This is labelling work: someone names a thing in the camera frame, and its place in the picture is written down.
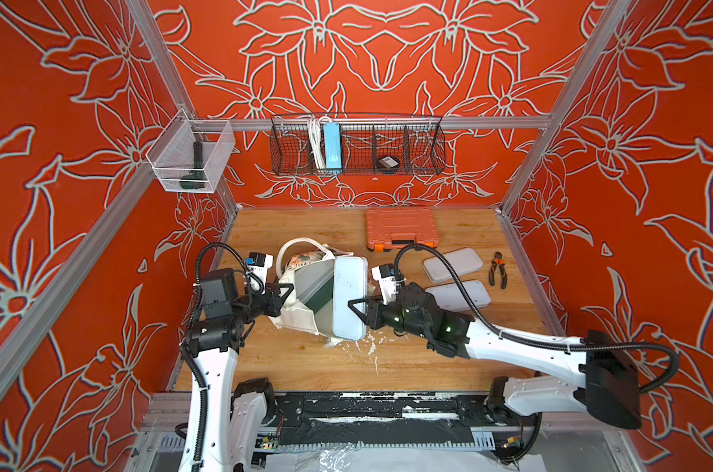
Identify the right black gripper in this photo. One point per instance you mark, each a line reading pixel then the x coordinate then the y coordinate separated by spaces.
pixel 376 312

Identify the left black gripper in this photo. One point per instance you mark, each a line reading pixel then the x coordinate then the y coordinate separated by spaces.
pixel 270 295

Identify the grey pencil case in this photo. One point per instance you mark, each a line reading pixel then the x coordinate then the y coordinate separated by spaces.
pixel 463 261
pixel 350 283
pixel 449 297

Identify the white canvas tote bag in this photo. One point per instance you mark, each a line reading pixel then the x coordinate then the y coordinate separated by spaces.
pixel 310 267

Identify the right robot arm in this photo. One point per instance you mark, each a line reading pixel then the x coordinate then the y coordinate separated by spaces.
pixel 590 374

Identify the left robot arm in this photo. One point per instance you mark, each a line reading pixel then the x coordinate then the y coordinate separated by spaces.
pixel 232 292

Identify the orange plastic tool case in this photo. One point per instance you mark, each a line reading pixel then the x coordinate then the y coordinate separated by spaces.
pixel 388 229

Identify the orange black pliers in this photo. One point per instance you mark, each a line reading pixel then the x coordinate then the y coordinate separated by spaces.
pixel 497 274

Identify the dark green flashlight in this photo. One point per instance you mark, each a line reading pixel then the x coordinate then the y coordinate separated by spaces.
pixel 195 179

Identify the light blue box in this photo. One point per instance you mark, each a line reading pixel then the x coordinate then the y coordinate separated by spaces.
pixel 333 147

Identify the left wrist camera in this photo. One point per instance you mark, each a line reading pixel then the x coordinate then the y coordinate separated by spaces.
pixel 259 264

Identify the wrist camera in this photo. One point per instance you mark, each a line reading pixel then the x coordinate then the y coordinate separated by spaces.
pixel 259 264
pixel 385 277

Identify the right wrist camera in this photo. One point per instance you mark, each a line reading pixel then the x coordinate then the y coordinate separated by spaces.
pixel 385 277

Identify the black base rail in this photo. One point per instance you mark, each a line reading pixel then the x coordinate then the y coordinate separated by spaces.
pixel 305 420

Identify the clear acrylic wall box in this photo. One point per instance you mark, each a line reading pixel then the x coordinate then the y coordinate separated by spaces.
pixel 171 156

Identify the black wire wall basket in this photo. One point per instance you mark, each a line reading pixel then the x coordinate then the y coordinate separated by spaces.
pixel 418 141

